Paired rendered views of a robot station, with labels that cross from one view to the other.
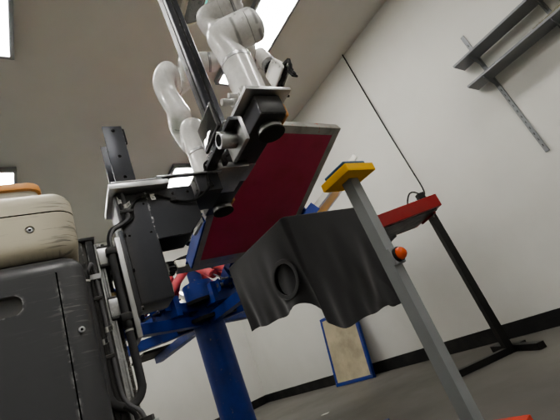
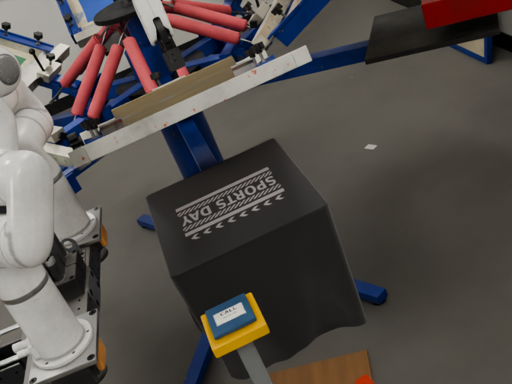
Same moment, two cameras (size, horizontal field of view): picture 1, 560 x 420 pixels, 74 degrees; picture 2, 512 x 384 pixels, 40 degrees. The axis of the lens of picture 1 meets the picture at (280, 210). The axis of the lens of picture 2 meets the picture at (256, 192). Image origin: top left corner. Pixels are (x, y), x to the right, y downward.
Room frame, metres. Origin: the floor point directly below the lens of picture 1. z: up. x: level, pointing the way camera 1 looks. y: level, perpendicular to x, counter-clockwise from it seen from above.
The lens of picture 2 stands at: (0.21, -1.09, 1.94)
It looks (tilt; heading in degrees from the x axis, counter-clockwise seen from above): 30 degrees down; 35
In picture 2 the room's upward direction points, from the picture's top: 23 degrees counter-clockwise
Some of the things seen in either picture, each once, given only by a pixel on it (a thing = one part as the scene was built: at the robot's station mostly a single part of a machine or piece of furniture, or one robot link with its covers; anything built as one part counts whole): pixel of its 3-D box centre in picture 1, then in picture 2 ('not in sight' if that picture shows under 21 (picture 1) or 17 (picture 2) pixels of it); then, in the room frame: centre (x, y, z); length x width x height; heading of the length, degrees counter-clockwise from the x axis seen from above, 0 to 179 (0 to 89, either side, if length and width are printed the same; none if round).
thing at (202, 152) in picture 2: (249, 289); (200, 152); (1.97, 0.31, 0.89); 1.24 x 0.06 x 0.06; 40
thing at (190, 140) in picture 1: (194, 140); (29, 151); (1.24, 0.20, 1.37); 0.13 x 0.10 x 0.16; 19
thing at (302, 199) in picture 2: not in sight; (228, 200); (1.59, -0.01, 0.95); 0.48 x 0.44 x 0.01; 40
